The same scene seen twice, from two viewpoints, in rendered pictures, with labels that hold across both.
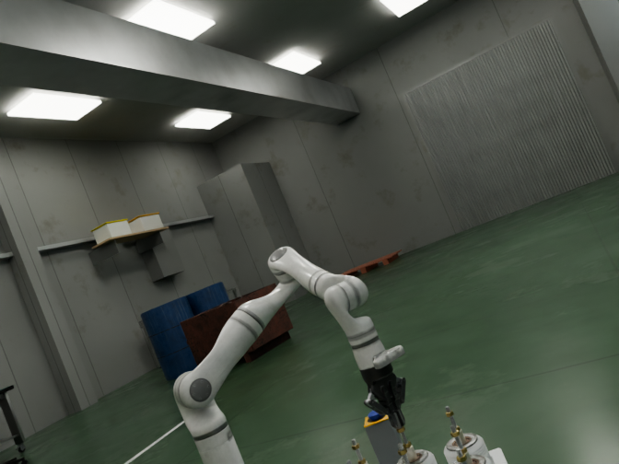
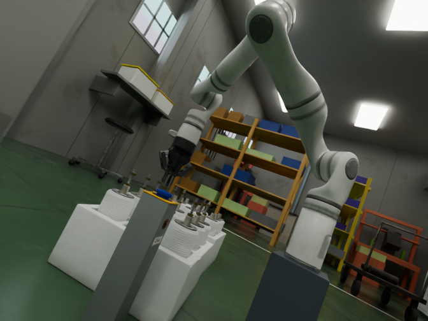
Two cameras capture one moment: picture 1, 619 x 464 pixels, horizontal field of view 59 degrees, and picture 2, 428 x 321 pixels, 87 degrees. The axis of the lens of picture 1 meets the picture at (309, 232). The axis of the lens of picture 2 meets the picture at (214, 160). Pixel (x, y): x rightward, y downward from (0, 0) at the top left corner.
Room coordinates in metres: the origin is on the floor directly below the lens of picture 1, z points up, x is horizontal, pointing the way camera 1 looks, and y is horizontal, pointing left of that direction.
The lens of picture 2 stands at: (2.03, 0.14, 0.37)
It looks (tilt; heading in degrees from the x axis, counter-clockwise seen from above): 8 degrees up; 184
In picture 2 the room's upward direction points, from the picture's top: 24 degrees clockwise
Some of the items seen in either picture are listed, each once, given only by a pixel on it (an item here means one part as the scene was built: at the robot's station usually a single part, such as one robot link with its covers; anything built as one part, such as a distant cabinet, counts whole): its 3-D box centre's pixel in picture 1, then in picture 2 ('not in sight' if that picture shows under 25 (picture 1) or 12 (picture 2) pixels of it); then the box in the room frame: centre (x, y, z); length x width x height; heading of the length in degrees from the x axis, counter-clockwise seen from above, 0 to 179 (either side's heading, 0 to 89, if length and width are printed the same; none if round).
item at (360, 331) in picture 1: (349, 314); (204, 109); (1.29, -0.01, 0.62); 0.09 x 0.07 x 0.15; 114
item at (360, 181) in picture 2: not in sight; (339, 220); (-4.42, 3.58, 1.17); 2.42 x 0.65 x 2.33; 155
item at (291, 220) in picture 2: not in sight; (283, 225); (-5.04, 2.41, 0.40); 2.30 x 0.74 x 0.80; 155
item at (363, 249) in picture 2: not in sight; (387, 249); (-4.36, 4.99, 0.97); 1.46 x 1.30 x 1.94; 64
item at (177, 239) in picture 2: not in sight; (172, 253); (1.32, 0.10, 0.16); 0.10 x 0.10 x 0.18
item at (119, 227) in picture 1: (111, 232); not in sight; (8.88, 2.99, 2.37); 0.48 x 0.40 x 0.27; 155
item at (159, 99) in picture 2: not in sight; (157, 102); (-1.49, -1.34, 1.38); 0.42 x 0.35 x 0.24; 155
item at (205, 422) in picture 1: (200, 404); (332, 179); (1.39, 0.42, 0.54); 0.09 x 0.09 x 0.17; 31
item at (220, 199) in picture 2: not in sight; (241, 168); (-2.70, 0.42, 1.13); 2.45 x 0.69 x 2.26; 65
